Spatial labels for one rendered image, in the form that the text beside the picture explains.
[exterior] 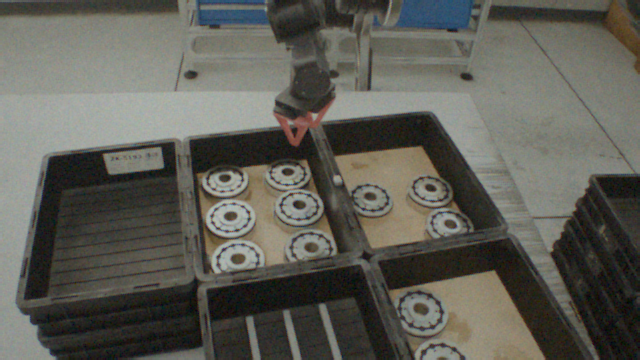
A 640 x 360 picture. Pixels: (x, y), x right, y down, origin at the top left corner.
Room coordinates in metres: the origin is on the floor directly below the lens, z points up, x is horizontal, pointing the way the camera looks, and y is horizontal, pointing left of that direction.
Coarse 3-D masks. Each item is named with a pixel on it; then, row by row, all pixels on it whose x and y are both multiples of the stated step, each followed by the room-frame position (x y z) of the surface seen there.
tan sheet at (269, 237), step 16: (256, 176) 0.89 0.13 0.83; (256, 192) 0.84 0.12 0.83; (208, 208) 0.78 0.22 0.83; (256, 208) 0.79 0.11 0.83; (272, 208) 0.79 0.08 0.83; (272, 224) 0.74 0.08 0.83; (208, 240) 0.69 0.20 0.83; (256, 240) 0.70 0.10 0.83; (272, 240) 0.70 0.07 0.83; (272, 256) 0.66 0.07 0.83
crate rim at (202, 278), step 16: (272, 128) 0.94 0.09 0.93; (320, 144) 0.90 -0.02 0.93; (192, 176) 0.77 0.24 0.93; (192, 192) 0.72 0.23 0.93; (336, 192) 0.75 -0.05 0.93; (192, 208) 0.68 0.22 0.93; (192, 224) 0.64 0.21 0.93; (352, 224) 0.67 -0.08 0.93; (192, 240) 0.60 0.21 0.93; (352, 240) 0.63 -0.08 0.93; (336, 256) 0.59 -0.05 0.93; (352, 256) 0.59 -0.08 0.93; (224, 272) 0.54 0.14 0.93; (240, 272) 0.54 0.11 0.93; (256, 272) 0.54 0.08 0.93
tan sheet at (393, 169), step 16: (336, 160) 0.96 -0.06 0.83; (352, 160) 0.97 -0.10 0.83; (368, 160) 0.97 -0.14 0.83; (384, 160) 0.98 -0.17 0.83; (400, 160) 0.98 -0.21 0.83; (416, 160) 0.98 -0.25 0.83; (352, 176) 0.91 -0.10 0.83; (368, 176) 0.91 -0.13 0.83; (384, 176) 0.92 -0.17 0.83; (400, 176) 0.92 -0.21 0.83; (400, 192) 0.87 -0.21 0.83; (400, 208) 0.82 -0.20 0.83; (384, 224) 0.76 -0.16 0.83; (400, 224) 0.77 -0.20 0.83; (416, 224) 0.77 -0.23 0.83; (384, 240) 0.72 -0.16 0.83; (400, 240) 0.72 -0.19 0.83; (416, 240) 0.73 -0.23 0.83
